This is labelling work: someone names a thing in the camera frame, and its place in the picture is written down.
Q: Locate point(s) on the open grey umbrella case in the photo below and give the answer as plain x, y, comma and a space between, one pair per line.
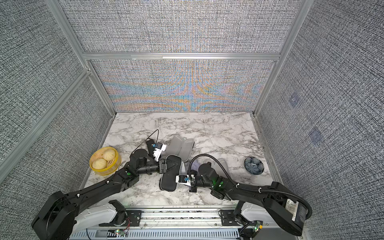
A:
179, 146
217, 168

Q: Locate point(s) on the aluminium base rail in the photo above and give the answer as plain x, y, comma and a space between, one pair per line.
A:
173, 222

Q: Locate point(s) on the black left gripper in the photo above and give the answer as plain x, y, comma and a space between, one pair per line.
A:
162, 166

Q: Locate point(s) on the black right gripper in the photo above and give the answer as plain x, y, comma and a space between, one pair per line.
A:
193, 173

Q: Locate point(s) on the lilac umbrella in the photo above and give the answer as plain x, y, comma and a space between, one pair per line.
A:
193, 166

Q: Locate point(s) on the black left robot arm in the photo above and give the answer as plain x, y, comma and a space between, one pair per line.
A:
56, 218

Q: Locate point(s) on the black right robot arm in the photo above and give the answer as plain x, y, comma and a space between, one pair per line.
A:
288, 210

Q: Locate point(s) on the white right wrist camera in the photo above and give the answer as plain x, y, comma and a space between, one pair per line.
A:
186, 180

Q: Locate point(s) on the dark blue flower bowl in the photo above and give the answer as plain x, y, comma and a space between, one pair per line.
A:
254, 166

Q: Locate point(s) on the yellow bamboo steamer basket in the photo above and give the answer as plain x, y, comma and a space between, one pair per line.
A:
112, 166

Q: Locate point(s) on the white steamed bun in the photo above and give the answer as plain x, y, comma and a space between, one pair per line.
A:
99, 164
109, 155

